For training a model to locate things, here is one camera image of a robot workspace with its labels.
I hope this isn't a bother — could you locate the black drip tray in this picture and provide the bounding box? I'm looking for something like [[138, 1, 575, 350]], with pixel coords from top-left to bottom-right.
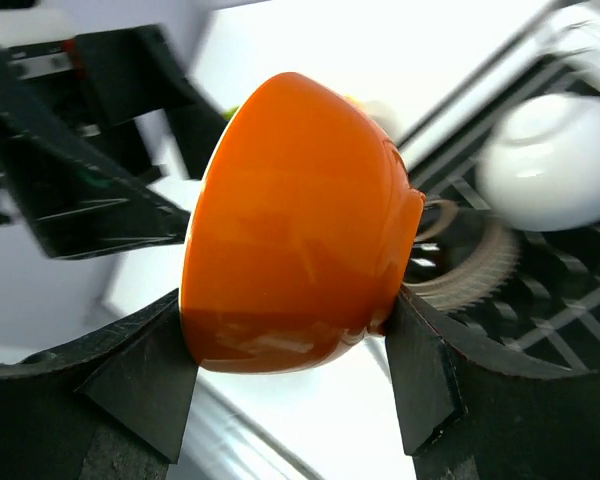
[[414, 56, 600, 370]]

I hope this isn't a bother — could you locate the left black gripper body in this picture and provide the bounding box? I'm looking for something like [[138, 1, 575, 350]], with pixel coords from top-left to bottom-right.
[[0, 29, 161, 236]]

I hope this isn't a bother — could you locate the white square bowl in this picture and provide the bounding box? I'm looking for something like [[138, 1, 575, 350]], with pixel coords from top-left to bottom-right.
[[348, 97, 400, 139]]

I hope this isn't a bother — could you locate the metal wire dish rack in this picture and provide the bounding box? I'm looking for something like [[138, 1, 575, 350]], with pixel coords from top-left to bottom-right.
[[399, 1, 600, 372]]

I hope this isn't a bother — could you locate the green round bowl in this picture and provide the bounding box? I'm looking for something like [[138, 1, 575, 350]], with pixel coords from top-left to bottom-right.
[[222, 106, 239, 121]]

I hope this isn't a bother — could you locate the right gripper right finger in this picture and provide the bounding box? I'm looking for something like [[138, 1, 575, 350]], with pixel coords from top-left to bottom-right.
[[385, 289, 600, 479]]

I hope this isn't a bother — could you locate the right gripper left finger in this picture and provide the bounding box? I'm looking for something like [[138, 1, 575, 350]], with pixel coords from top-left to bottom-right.
[[0, 291, 198, 479]]

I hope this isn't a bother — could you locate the white bowl orange outside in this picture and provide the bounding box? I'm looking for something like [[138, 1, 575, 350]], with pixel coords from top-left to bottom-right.
[[179, 72, 425, 374]]

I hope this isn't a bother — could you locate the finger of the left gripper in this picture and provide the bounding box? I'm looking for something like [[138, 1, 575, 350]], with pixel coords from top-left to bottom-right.
[[74, 25, 227, 180], [0, 49, 189, 260]]

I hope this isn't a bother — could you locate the white ribbed bowl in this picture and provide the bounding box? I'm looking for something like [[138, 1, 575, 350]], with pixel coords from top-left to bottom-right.
[[475, 93, 600, 232]]

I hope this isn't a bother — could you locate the brown patterned bowl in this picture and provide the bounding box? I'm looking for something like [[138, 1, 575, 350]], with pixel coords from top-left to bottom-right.
[[403, 199, 520, 312]]

